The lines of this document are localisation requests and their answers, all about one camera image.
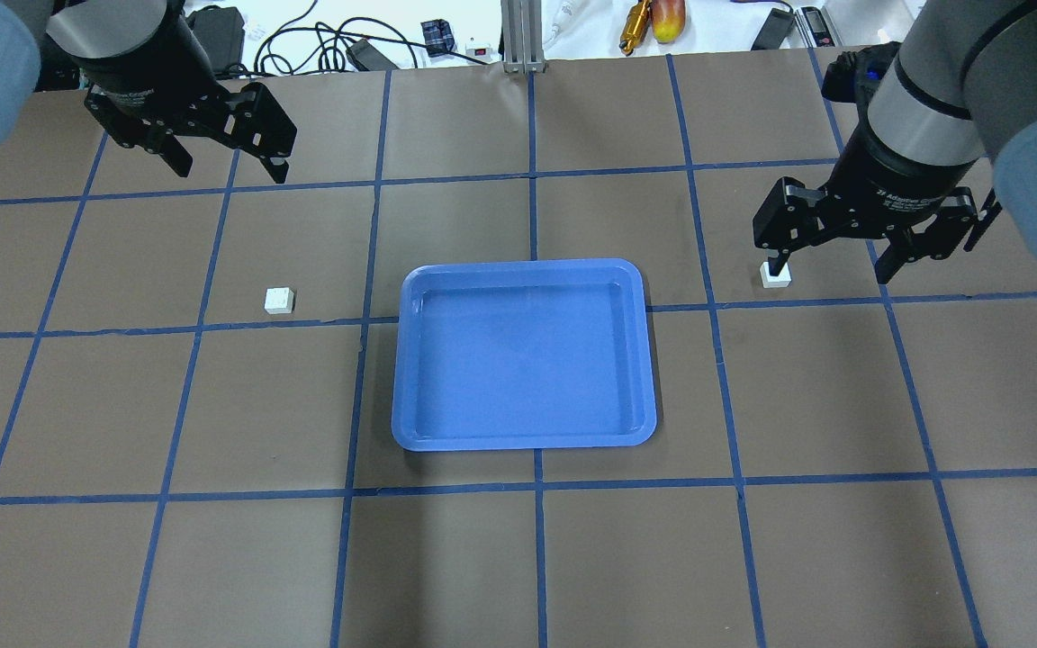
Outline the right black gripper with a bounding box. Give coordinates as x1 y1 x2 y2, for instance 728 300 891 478
753 135 978 284

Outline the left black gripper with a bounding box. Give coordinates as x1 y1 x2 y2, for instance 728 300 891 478
84 54 297 185

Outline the white block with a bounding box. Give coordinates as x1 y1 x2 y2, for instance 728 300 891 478
263 286 297 315
760 261 793 290

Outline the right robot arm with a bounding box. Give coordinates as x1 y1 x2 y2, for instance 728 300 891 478
753 1 1037 287

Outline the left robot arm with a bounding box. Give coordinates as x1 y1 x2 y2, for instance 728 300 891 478
0 1 297 184

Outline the blue plastic tray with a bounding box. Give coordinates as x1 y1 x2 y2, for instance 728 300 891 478
391 258 658 452

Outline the black power adapter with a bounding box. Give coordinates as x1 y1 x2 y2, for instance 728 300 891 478
185 5 246 77

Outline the mango fruit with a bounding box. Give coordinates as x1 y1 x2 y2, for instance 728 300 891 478
651 0 686 44

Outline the brass cylinder tool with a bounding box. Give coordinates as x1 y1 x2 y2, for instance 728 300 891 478
618 0 652 57

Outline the wrist camera blue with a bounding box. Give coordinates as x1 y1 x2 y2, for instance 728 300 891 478
820 41 901 105

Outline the aluminium frame post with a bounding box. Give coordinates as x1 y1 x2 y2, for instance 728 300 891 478
500 0 546 75

